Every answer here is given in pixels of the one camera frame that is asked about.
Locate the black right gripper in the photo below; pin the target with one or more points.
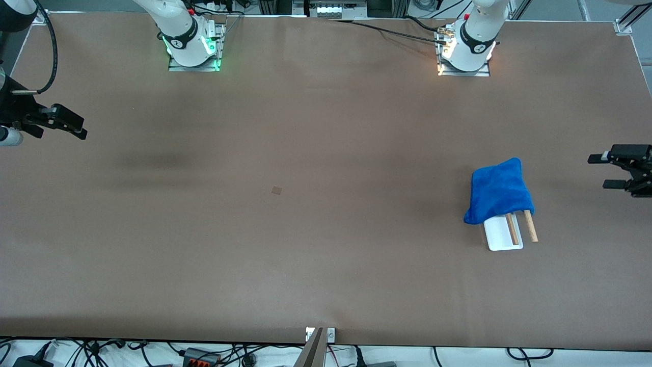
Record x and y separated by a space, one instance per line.
14 108

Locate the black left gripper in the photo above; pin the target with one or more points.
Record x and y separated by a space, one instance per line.
643 176

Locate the blue fluffy towel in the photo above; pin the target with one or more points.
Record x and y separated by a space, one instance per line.
499 191

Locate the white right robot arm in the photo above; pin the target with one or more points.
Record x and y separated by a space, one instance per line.
181 30

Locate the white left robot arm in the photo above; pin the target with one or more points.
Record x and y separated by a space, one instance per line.
476 35

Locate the white rectangular tray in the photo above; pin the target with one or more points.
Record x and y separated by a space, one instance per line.
501 239

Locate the black power adapter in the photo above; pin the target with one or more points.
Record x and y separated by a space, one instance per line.
30 363

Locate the black orange connector box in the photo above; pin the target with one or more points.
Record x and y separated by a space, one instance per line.
201 359

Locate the white power strip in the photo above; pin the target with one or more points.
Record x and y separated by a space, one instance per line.
336 9

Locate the silver corner bracket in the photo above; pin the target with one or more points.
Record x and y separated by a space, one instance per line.
41 18
622 26

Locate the small metal clamp bracket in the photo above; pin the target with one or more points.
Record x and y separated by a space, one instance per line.
331 335

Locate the grey camera pole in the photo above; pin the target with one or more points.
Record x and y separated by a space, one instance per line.
313 354

